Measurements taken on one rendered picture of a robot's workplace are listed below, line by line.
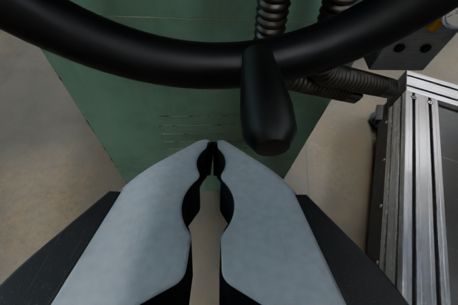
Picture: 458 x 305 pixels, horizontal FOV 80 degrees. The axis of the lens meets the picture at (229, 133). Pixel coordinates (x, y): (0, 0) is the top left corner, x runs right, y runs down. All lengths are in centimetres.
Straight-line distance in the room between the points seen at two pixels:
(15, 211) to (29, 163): 15
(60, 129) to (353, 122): 102
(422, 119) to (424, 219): 29
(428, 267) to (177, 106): 58
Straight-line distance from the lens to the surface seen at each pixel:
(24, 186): 101
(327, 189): 93
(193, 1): 35
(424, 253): 72
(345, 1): 22
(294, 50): 16
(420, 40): 43
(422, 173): 81
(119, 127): 56
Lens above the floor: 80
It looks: 57 degrees down
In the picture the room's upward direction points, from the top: 7 degrees clockwise
